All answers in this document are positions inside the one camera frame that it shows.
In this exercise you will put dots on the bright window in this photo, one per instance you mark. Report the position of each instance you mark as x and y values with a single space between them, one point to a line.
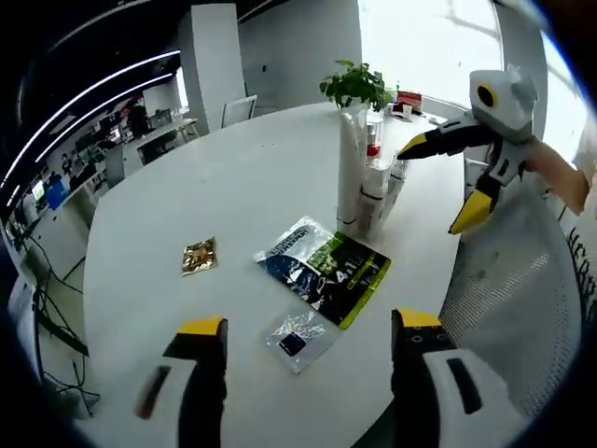
420 46

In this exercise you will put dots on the small white skincare bottle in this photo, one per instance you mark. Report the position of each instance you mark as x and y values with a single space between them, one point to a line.
398 182
373 205

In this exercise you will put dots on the white skincare tube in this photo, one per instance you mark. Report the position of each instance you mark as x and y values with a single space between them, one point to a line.
350 163

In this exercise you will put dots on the person's right hand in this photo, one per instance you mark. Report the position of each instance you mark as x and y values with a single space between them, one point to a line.
543 163

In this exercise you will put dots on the red box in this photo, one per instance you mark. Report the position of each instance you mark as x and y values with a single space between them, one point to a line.
409 98

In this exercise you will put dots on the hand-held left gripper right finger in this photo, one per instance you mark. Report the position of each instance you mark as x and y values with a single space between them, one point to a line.
415 373

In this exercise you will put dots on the black green skincare sachet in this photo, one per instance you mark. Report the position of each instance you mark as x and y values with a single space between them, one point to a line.
326 275

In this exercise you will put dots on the blue box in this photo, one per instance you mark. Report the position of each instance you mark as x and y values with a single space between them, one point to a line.
57 196

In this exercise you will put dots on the red collar white skincare bottle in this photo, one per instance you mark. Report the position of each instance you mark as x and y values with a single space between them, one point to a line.
375 140

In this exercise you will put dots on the white framed chair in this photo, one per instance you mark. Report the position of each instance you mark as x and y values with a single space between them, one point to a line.
240 109

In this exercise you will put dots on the gold skincare sachet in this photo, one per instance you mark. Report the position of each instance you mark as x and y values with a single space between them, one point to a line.
200 256

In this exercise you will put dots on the grey mesh office chair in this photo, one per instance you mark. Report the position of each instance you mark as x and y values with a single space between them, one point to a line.
503 303

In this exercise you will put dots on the white office desk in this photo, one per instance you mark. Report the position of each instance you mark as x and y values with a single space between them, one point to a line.
163 135

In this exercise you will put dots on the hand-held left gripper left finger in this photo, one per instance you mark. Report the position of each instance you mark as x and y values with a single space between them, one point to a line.
205 373

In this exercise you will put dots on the green potted plant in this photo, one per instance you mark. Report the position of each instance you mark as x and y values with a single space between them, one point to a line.
356 84

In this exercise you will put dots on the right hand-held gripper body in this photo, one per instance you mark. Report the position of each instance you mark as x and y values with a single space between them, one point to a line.
503 112

